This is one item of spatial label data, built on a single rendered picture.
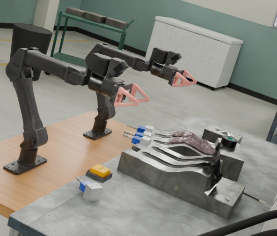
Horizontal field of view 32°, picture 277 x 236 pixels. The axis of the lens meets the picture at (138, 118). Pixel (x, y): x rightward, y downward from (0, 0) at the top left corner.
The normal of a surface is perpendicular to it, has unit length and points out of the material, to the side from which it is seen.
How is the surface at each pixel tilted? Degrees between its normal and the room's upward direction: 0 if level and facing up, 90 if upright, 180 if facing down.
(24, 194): 0
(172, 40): 90
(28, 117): 84
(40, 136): 60
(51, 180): 0
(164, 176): 90
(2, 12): 90
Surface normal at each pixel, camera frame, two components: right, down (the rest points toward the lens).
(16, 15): 0.85, 0.37
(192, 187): -0.39, 0.17
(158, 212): 0.26, -0.92
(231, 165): -0.11, 0.26
